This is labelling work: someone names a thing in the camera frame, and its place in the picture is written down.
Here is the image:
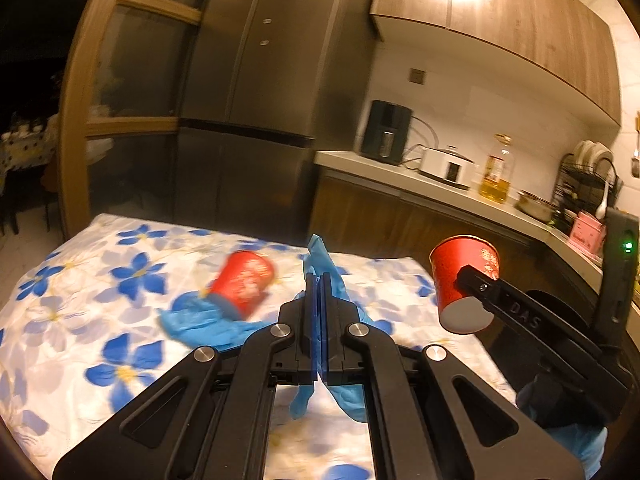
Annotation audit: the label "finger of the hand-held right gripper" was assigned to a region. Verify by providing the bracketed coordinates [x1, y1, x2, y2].
[455, 265, 546, 333]

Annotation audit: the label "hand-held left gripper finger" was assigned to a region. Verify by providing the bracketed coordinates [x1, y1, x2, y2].
[320, 272, 586, 480]
[52, 272, 321, 480]

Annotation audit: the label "red paper cup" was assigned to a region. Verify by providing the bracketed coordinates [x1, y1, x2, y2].
[207, 250, 276, 321]
[429, 234, 501, 335]

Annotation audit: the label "blue disposable glove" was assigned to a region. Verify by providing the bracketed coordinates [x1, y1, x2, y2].
[159, 290, 266, 350]
[290, 232, 396, 423]

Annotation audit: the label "person's right hand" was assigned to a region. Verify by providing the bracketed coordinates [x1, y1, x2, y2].
[517, 375, 608, 480]

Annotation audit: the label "steel pot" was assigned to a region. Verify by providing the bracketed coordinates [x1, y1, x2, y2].
[515, 190, 558, 223]

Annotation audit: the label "pink utensil holder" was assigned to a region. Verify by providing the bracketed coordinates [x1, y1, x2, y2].
[570, 211, 606, 251]

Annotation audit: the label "wooden kitchen counter cabinet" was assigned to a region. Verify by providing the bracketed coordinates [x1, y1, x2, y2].
[307, 151, 640, 356]

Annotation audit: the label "cooking oil bottle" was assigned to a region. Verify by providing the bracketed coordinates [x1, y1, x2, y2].
[479, 134, 516, 205]

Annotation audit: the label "white plastic spoon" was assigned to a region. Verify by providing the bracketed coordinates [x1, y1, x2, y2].
[595, 180, 611, 220]

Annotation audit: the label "white rice cooker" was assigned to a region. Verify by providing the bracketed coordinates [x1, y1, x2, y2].
[419, 146, 475, 186]

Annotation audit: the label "white plates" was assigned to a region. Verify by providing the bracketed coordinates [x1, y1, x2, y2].
[572, 140, 613, 166]

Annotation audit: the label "dark air fryer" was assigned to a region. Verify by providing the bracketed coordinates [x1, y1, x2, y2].
[360, 100, 415, 167]

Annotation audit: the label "blue floral white cloth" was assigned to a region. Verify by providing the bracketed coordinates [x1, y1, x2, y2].
[0, 212, 521, 480]

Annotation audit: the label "grey refrigerator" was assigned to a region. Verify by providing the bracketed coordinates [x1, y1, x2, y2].
[172, 0, 376, 248]

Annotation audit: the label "wooden glass door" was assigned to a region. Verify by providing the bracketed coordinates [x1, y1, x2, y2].
[57, 0, 206, 241]

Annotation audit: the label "background dining table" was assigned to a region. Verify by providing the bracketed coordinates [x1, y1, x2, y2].
[0, 110, 61, 236]

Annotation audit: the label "black wire dish rack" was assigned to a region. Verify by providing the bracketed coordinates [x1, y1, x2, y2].
[557, 140, 623, 221]

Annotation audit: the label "black appliance cable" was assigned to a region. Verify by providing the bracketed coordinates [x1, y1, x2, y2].
[402, 117, 441, 171]

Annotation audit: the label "wooden wall cabinet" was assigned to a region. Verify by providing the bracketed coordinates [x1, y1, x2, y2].
[370, 0, 623, 126]

